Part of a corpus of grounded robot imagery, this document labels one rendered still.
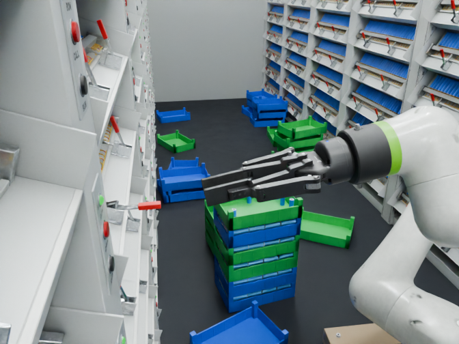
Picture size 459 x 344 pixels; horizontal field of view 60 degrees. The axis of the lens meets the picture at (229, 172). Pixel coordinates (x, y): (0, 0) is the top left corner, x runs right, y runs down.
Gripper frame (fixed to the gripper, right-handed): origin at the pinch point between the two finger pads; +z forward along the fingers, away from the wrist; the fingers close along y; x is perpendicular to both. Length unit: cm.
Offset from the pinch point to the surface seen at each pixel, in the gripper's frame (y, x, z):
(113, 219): -0.8, -0.3, 18.1
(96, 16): 45, 27, 17
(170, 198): 161, -87, 23
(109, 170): 17.5, 0.3, 20.1
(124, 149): 25.7, 0.7, 17.5
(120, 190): 10.1, -1.0, 17.9
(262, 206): 79, -56, -19
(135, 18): 115, 20, 12
